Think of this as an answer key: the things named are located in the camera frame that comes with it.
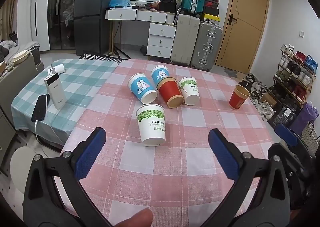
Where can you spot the white green paper cup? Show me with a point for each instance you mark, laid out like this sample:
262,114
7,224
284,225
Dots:
151,123

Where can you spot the teal checked tablecloth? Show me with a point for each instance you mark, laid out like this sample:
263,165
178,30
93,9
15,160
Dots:
81,81

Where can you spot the woven basket bag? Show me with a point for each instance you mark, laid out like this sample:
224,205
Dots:
310,136

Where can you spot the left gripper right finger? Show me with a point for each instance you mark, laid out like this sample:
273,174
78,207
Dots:
259,195

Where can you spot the blue cup front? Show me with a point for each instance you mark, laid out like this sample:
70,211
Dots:
142,88

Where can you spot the purple bag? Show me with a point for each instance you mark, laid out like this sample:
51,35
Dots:
307,114

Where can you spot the yellow box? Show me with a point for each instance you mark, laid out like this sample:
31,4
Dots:
211,18

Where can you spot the glass door cabinet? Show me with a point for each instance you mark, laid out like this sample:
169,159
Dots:
61,24

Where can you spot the white green cup lying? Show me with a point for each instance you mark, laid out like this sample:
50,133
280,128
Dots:
190,91

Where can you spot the black smartphone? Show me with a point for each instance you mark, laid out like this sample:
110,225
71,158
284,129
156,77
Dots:
40,108

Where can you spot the left hand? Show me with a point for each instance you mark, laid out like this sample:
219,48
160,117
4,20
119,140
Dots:
143,218

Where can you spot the round white stool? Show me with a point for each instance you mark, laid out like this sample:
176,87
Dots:
20,164

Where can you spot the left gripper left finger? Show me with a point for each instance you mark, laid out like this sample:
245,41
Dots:
53,193

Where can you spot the white power bank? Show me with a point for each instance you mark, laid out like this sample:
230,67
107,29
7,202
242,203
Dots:
55,90

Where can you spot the black refrigerator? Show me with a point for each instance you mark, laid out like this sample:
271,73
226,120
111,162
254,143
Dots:
91,28

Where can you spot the blue cup rear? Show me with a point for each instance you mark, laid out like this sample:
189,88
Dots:
158,73

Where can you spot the shoe rack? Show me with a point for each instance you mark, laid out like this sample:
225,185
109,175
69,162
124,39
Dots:
293,80

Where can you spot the red cup upright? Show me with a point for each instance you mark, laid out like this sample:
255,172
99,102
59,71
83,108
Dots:
238,97

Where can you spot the wooden door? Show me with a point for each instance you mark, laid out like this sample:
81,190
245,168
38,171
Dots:
243,30

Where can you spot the black shoe boxes stack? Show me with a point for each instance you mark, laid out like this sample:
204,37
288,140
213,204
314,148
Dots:
211,7

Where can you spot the beige suitcase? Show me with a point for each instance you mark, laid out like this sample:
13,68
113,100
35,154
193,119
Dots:
187,29

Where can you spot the black bag on desk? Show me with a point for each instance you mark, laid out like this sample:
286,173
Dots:
167,6

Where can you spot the white drawer desk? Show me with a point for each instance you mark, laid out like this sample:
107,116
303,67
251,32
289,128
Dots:
161,32

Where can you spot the blue cup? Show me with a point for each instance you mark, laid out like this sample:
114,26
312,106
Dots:
142,88
158,73

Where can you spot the pink checked tablecloth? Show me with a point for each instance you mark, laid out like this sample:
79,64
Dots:
180,181

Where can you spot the silver suitcase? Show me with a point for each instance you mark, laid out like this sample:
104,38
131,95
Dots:
206,46

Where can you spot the red cup lying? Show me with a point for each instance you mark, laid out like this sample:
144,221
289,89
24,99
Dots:
170,92

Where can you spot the blue plastic bag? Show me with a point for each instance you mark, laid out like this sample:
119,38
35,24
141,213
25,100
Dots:
120,4

